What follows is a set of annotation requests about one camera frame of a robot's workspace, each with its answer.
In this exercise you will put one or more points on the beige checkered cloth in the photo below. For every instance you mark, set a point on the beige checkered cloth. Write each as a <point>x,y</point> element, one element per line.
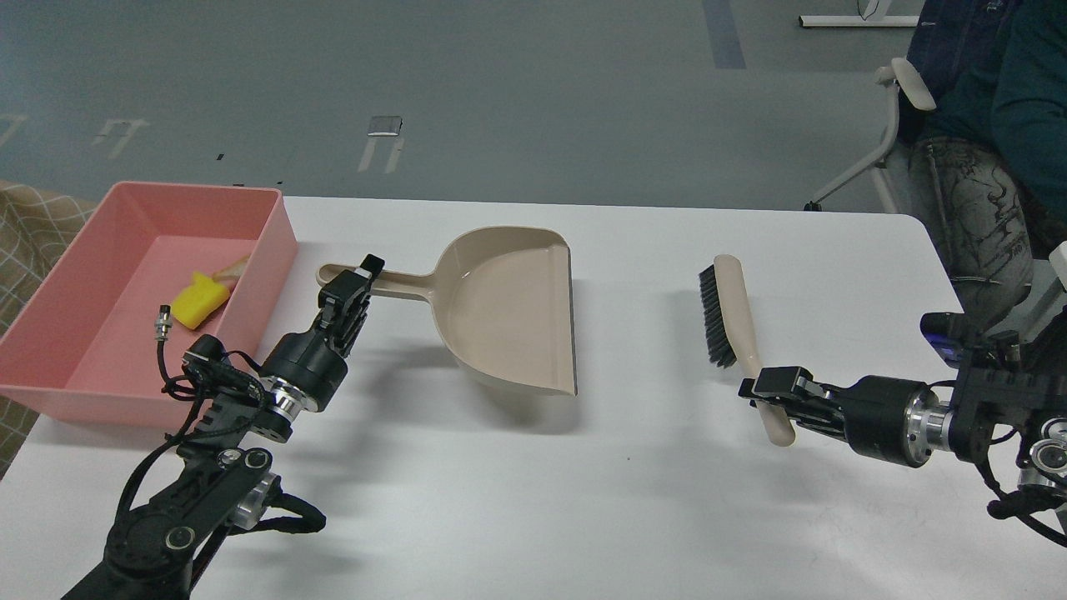
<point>37,227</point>

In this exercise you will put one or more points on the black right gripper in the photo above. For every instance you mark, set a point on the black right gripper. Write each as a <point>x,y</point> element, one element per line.
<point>895,420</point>

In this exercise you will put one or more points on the pink plastic bin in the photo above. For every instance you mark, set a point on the pink plastic bin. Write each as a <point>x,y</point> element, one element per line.
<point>84,348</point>

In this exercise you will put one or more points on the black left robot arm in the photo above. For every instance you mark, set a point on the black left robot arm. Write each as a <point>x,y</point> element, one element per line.
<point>201,486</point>

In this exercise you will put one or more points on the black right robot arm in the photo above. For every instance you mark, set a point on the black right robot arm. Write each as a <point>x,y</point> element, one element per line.
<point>999,413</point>

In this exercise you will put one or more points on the beige plastic dustpan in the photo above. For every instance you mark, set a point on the beige plastic dustpan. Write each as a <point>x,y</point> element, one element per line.
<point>502,301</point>

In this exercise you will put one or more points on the beige hand brush black bristles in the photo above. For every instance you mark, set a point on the beige hand brush black bristles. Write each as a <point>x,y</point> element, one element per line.
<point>730,333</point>

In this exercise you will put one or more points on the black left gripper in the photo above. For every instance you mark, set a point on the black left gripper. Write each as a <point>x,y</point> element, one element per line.
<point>305,369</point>

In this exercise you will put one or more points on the white table leg base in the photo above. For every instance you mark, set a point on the white table leg base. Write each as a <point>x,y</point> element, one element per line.
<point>866,15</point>

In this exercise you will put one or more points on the yellow green sponge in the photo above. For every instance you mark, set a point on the yellow green sponge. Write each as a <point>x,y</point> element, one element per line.
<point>195,303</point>

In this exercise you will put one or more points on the person in teal sweater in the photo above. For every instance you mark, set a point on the person in teal sweater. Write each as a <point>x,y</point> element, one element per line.
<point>988,168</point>

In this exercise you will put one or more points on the grey floor plate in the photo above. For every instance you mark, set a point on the grey floor plate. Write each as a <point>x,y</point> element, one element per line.
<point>384,126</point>

